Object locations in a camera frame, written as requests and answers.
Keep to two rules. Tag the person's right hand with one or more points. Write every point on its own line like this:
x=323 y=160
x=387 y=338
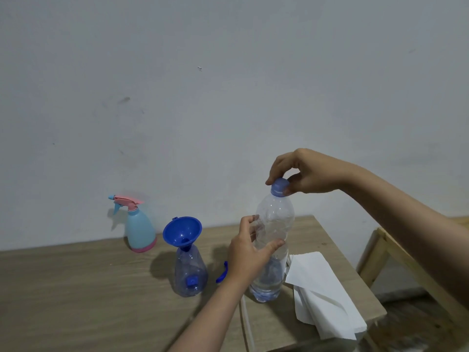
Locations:
x=318 y=174

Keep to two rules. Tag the person's left hand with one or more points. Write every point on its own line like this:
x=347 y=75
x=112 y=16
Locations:
x=243 y=260

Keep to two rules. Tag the white blue trigger sprayer head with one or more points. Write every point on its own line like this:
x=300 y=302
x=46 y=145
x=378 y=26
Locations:
x=221 y=274

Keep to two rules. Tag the blue bottle cap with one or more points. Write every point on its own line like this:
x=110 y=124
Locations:
x=279 y=187

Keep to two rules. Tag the dark blue spray bottle body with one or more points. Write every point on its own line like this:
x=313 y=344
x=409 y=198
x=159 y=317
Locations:
x=190 y=267

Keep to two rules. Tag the clear plastic water bottle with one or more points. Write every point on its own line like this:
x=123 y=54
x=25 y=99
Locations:
x=275 y=216

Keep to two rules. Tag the blue plastic funnel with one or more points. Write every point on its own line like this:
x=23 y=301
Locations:
x=179 y=230

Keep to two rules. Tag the light blue spray bottle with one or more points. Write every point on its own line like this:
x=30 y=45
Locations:
x=139 y=230

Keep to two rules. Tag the pink spray trigger head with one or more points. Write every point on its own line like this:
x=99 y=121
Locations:
x=128 y=201

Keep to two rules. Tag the person's right forearm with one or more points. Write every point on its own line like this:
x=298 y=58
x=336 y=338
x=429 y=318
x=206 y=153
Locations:
x=410 y=223

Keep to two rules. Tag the person's left forearm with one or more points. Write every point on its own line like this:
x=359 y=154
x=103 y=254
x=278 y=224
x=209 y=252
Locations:
x=209 y=318

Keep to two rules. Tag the white paper towels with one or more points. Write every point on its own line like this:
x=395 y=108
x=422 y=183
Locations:
x=322 y=282

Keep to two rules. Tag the light wooden stool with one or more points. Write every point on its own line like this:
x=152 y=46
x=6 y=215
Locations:
x=388 y=245

